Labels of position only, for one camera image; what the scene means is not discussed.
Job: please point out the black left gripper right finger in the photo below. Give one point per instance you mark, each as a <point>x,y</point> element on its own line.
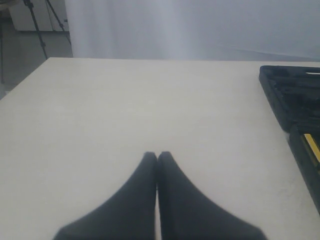
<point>187,214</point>

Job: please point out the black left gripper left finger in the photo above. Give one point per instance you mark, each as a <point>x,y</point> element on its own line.
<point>128,215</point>

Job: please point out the black plastic tool case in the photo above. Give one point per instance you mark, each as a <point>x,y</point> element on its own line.
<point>293,92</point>

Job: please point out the large yellow black screwdriver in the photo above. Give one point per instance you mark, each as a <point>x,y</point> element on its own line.
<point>314,147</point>

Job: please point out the white backdrop curtain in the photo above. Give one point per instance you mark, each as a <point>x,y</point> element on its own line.
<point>232,30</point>

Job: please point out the black tripod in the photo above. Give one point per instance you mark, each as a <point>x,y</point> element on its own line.
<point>6,4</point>

